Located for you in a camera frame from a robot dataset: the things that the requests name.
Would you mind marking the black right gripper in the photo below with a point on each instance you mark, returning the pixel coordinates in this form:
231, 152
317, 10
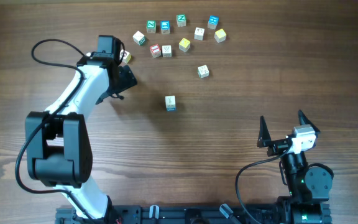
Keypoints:
277, 147

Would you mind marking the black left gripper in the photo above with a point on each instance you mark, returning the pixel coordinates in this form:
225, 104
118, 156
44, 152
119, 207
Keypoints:
129, 81

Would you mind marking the white green edged block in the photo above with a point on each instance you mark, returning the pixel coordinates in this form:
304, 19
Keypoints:
170, 101

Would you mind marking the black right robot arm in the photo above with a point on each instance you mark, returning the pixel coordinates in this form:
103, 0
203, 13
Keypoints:
308, 184

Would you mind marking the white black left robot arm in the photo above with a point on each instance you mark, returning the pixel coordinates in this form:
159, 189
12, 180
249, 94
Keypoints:
57, 145

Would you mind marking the red I top block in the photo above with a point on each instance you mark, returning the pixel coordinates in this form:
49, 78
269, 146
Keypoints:
155, 51

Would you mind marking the white green W block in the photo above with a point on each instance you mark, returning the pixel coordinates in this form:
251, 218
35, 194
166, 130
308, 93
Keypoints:
139, 38

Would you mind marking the plain block yellow side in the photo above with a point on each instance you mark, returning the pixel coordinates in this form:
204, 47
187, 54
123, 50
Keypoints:
166, 50

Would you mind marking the green N block left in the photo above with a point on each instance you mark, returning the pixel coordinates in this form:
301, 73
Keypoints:
151, 26

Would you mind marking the green n block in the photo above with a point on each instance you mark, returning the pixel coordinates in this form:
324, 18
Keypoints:
151, 26
181, 20

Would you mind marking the yellow top elephant block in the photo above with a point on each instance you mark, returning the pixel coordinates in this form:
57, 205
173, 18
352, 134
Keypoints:
184, 45

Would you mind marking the blue top block left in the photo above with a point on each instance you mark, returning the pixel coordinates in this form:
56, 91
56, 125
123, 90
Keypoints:
165, 27

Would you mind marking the blue block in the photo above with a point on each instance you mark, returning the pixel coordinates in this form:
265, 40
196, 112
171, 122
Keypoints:
213, 22
165, 27

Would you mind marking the lone block with zero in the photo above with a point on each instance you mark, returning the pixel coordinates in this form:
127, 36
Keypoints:
203, 71

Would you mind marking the green N block right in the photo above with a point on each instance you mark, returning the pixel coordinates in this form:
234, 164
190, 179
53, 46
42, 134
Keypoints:
181, 20

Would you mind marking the plain block number two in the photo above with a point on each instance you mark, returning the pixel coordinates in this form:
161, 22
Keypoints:
199, 33

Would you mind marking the yellow top block right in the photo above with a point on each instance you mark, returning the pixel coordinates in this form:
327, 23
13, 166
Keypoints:
220, 35

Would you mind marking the blue top block right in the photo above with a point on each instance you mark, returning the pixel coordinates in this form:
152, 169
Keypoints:
213, 22

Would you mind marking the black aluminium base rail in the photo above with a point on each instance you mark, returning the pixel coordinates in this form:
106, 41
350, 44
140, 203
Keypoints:
256, 213

